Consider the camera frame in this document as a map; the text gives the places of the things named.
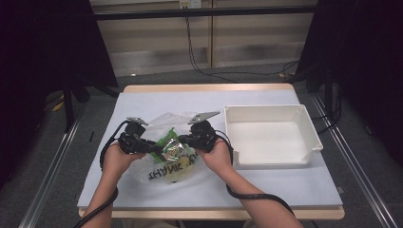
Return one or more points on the person's left hand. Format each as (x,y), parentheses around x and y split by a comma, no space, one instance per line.
(118,160)

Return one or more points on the green snack packet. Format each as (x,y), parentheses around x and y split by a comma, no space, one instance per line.
(171,147)

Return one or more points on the black metal stand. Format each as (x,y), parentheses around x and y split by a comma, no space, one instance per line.
(328,91)
(68,107)

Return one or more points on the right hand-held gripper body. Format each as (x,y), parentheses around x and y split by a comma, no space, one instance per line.
(202,136)

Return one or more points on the person's right hand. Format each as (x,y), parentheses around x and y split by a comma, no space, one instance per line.
(217,156)

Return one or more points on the yellow tape strip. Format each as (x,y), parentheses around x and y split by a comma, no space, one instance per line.
(58,106)

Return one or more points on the black horizontal bar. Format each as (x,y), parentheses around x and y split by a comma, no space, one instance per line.
(202,12)

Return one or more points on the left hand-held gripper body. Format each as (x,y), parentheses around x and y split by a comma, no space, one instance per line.
(131,139)

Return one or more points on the black curtain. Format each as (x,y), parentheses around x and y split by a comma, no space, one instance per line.
(38,63)
(370,63)

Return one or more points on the metal floor rail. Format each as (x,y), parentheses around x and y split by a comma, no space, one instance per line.
(358,164)
(47,180)

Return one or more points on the white plastic bin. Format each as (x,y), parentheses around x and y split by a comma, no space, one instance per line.
(269,139)

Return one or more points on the white wall outlet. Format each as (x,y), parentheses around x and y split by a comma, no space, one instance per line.
(190,3)

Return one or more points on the small black floor object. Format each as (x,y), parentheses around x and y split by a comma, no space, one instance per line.
(91,136)

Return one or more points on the light wooden table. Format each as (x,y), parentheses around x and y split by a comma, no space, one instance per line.
(206,87)

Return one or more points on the translucent white plastic bag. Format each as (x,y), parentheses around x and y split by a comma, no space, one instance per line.
(168,172)

